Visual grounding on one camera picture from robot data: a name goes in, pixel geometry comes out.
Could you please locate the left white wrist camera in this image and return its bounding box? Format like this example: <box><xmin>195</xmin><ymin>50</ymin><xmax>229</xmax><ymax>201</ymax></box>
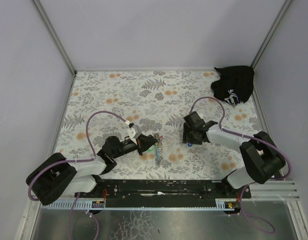
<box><xmin>125</xmin><ymin>120</ymin><xmax>142</xmax><ymax>144</ymax></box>

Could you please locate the right aluminium frame post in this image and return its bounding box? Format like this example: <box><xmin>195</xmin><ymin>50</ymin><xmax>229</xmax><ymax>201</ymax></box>
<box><xmin>251</xmin><ymin>0</ymin><xmax>294</xmax><ymax>69</ymax></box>

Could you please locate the floral table mat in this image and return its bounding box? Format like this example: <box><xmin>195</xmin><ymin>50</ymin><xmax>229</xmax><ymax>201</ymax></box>
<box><xmin>55</xmin><ymin>71</ymin><xmax>262</xmax><ymax>180</ymax></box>

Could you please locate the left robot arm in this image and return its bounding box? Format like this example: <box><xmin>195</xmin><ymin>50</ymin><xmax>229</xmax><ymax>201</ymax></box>
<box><xmin>25</xmin><ymin>134</ymin><xmax>158</xmax><ymax>206</ymax></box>

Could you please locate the left aluminium frame post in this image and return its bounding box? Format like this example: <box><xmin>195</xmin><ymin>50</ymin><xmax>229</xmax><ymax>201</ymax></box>
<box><xmin>30</xmin><ymin>0</ymin><xmax>77</xmax><ymax>76</ymax></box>

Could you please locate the blue keyring handle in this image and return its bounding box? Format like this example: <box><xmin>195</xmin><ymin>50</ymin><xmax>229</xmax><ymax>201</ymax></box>
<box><xmin>155</xmin><ymin>146</ymin><xmax>160</xmax><ymax>162</ymax></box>

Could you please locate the black cloth bag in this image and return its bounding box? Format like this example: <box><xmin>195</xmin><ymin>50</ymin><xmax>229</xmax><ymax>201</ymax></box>
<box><xmin>211</xmin><ymin>65</ymin><xmax>255</xmax><ymax>106</ymax></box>

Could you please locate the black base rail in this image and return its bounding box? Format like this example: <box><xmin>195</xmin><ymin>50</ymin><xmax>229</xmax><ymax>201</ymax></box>
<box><xmin>80</xmin><ymin>179</ymin><xmax>242</xmax><ymax>207</ymax></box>

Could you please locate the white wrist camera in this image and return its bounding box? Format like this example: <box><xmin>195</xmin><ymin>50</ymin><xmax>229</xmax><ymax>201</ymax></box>
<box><xmin>197</xmin><ymin>112</ymin><xmax>204</xmax><ymax>119</ymax></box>
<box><xmin>125</xmin><ymin>120</ymin><xmax>142</xmax><ymax>144</ymax></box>

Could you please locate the white cable duct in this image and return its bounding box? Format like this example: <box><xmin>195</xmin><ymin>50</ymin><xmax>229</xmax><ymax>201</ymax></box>
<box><xmin>40</xmin><ymin>199</ymin><xmax>237</xmax><ymax>213</ymax></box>

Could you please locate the aluminium frame post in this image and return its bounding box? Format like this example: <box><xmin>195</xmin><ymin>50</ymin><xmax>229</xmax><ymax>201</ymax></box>
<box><xmin>30</xmin><ymin>0</ymin><xmax>77</xmax><ymax>76</ymax></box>
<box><xmin>251</xmin><ymin>0</ymin><xmax>294</xmax><ymax>69</ymax></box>

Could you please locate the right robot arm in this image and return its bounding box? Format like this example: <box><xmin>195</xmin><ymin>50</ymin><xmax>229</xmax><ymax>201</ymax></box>
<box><xmin>182</xmin><ymin>111</ymin><xmax>286</xmax><ymax>189</ymax></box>

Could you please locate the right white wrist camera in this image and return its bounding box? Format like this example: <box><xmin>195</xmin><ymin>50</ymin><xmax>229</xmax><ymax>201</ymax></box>
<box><xmin>197</xmin><ymin>112</ymin><xmax>204</xmax><ymax>119</ymax></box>

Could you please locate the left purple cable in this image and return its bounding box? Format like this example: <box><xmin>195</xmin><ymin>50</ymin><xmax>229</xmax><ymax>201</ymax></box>
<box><xmin>26</xmin><ymin>110</ymin><xmax>131</xmax><ymax>238</ymax></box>

